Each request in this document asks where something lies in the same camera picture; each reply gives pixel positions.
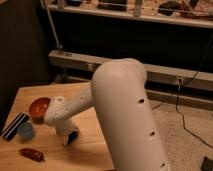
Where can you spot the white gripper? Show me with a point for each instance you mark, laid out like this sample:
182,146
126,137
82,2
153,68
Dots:
64,129

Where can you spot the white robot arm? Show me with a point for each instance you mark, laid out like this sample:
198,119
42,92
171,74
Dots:
117,93

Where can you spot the orange ceramic bowl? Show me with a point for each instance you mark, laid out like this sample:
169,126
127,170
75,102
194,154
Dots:
38,109

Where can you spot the blue cloth object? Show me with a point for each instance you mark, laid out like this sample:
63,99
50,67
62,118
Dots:
72,136

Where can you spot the small blue cup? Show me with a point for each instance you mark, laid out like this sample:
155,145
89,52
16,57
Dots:
26,131

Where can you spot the red chili pepper toy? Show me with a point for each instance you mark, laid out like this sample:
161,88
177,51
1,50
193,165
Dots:
32,154

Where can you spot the black white striped block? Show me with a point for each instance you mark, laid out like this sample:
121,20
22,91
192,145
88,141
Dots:
11,130

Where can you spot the black object on floor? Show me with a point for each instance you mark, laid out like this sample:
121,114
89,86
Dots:
207,164

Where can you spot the white baseboard rail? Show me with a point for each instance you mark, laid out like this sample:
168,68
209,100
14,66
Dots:
196,86

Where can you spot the white wall shelf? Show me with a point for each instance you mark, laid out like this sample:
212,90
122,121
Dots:
177,12

